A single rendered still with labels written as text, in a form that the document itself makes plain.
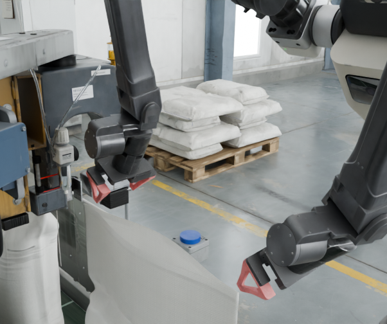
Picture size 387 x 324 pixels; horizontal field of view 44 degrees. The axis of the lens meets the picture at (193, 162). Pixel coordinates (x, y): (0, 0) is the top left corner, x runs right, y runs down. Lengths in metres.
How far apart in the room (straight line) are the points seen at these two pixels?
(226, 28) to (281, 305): 4.87
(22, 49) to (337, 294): 2.18
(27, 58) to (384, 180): 0.67
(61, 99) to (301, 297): 1.87
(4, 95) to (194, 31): 5.96
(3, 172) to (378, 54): 0.71
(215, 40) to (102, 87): 5.94
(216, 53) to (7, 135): 6.36
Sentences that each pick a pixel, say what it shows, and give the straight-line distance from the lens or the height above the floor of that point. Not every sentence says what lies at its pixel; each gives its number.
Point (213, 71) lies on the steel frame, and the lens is 7.17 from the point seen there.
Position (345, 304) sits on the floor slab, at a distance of 2.70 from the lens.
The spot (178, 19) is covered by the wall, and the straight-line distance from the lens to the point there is 6.73.
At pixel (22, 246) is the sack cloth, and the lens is 1.52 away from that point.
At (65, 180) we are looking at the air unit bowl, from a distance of 1.13.
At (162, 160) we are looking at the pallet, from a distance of 4.14.
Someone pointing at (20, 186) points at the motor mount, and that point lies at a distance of 0.91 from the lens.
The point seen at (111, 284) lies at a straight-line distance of 1.17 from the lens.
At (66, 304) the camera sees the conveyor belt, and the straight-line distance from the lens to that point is 1.96.
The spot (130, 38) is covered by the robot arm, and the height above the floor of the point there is 1.43.
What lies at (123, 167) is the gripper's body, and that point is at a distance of 0.99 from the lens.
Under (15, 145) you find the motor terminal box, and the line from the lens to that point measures 0.83.
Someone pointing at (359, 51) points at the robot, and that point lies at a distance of 1.03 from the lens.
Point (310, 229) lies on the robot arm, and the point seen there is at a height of 1.24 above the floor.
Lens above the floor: 1.52
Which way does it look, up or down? 20 degrees down
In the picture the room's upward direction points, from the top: 1 degrees clockwise
